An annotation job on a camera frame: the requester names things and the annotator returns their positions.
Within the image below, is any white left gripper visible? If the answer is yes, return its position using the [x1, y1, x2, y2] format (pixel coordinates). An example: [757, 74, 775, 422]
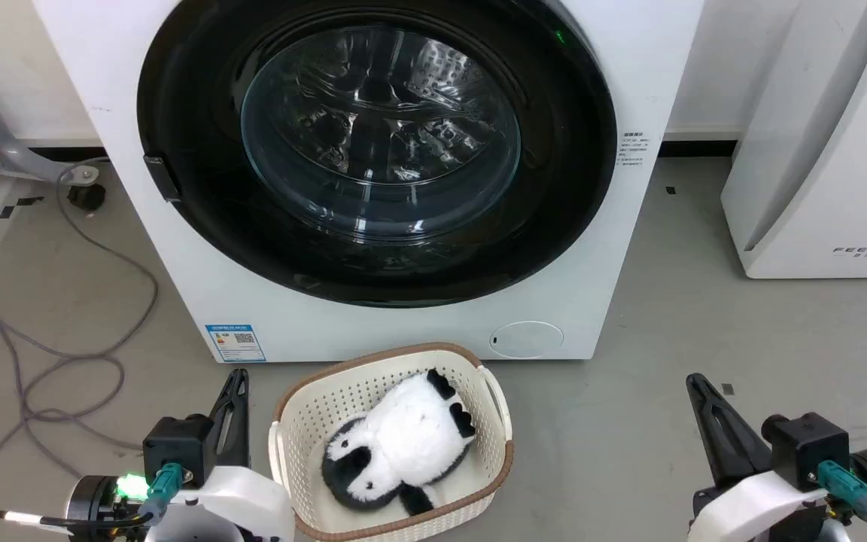
[145, 368, 297, 542]

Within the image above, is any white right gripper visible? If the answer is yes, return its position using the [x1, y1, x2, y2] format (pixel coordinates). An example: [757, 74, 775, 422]
[685, 372, 832, 542]

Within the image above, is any white front-load washing machine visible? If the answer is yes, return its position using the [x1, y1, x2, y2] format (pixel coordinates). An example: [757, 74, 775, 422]
[31, 0, 705, 364]

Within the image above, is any black round washer door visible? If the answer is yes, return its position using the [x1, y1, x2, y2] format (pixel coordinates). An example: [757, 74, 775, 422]
[136, 0, 619, 309]

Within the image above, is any cream laundry basket brown rim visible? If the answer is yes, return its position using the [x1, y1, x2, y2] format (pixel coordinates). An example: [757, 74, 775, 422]
[268, 342, 515, 542]

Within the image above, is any black and white panda plush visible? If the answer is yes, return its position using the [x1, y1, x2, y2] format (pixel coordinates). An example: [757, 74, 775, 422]
[321, 368, 477, 517]

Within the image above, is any white air purifier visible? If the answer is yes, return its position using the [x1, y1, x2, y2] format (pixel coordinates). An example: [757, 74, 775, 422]
[720, 0, 867, 280]

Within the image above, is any black caster wheel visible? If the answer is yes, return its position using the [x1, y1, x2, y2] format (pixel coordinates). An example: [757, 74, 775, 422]
[66, 182, 108, 212]

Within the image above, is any grey metal furniture leg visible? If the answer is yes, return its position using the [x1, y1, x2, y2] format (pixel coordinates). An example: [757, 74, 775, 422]
[0, 79, 100, 184]

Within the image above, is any teal plug black right cable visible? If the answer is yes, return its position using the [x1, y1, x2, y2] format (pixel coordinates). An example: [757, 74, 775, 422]
[816, 460, 867, 542]

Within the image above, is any grey floor cable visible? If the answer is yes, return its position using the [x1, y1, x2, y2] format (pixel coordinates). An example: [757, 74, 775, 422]
[0, 160, 160, 520]

